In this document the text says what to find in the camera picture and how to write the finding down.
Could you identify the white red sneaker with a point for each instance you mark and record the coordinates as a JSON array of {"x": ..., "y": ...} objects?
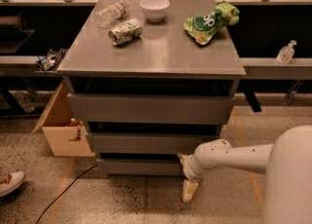
[{"x": 10, "y": 182}]

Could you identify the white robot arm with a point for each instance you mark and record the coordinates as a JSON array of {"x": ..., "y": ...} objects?
[{"x": 286, "y": 164}]

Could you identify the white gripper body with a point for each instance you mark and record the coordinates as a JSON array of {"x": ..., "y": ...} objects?
[{"x": 187, "y": 168}]

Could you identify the crushed green white can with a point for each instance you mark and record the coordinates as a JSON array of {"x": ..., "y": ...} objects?
[{"x": 125, "y": 32}]

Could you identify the cardboard box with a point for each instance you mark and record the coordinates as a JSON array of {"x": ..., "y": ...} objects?
[{"x": 66, "y": 136}]

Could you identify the green chip bag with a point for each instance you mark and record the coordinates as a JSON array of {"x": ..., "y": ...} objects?
[{"x": 204, "y": 28}]

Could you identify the grey bottom drawer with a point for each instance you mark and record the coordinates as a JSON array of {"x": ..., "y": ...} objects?
[{"x": 139, "y": 167}]

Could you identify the clear hand sanitizer bottle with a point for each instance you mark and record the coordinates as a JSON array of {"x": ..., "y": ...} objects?
[{"x": 286, "y": 53}]

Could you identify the grey drawer cabinet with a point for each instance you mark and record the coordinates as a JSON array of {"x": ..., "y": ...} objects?
[{"x": 164, "y": 60}]

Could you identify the white bowl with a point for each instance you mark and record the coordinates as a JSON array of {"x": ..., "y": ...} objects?
[{"x": 154, "y": 10}]

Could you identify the grey drawer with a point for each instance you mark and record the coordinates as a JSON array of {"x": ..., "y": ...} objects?
[
  {"x": 151, "y": 109},
  {"x": 143, "y": 143},
  {"x": 139, "y": 167}
]

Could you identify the clear plastic water bottle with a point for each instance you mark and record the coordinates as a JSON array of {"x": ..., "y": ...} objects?
[{"x": 111, "y": 13}]

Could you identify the grey middle drawer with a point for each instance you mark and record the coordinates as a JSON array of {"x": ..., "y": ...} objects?
[{"x": 143, "y": 143}]

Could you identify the grey top drawer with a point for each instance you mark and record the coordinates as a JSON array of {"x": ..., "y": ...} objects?
[{"x": 151, "y": 109}]

